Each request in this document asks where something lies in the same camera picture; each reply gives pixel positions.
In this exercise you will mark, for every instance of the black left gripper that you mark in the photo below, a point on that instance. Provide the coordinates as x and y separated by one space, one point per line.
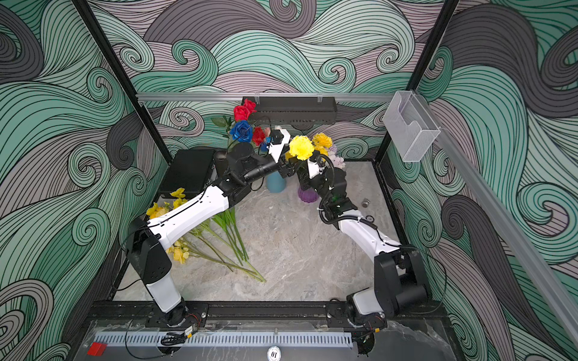
287 169

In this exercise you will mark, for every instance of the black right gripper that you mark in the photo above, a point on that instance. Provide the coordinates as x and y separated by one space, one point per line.
304 178

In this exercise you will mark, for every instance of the teal ceramic vase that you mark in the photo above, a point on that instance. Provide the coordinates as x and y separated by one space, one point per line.
275 183

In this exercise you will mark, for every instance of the purple glass vase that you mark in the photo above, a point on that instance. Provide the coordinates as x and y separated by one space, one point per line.
308 196

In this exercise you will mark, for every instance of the black cylindrical vase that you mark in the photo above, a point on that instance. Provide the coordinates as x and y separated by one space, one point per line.
221 163

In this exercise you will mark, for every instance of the single yellow tulip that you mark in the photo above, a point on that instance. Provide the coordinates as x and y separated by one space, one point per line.
231 214

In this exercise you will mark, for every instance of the yellow flower bunch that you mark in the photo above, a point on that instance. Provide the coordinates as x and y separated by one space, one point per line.
204 243

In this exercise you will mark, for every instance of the pale yellow blossom spray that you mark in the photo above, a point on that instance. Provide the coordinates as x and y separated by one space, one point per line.
157 211

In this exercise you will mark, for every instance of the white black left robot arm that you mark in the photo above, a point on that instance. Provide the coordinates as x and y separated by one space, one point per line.
146 247

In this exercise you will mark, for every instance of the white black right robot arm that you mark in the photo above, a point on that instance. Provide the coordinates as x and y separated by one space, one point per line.
399 278

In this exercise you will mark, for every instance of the yellow tulip bouquet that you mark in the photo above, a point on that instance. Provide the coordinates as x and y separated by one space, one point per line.
266 139

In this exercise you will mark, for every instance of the yellow carnation bouquet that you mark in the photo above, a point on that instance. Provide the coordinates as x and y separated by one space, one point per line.
325 145

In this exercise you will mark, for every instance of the blue rose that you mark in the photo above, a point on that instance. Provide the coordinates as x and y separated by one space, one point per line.
242 131

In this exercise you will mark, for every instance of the black hanging tray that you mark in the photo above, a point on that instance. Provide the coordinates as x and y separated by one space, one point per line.
289 110

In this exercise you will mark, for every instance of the red rose stem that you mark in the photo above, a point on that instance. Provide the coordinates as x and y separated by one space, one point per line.
241 112

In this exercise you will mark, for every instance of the black ribbed hard case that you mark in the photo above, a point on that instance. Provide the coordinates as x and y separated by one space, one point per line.
191 170

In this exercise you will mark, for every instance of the red small block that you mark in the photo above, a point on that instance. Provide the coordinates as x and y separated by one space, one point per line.
96 349

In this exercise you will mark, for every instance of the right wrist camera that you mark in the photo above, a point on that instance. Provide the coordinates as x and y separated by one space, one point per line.
313 169

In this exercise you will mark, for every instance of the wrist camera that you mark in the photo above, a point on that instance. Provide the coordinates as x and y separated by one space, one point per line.
313 169
279 139

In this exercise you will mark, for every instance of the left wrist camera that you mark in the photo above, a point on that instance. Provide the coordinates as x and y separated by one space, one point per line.
279 139

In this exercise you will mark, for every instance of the clear acrylic wall box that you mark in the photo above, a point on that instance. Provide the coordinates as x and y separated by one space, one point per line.
411 125

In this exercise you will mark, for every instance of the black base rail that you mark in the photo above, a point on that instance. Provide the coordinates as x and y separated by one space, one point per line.
333 313

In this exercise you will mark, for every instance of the white slotted cable duct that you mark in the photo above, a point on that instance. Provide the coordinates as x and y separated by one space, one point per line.
231 339

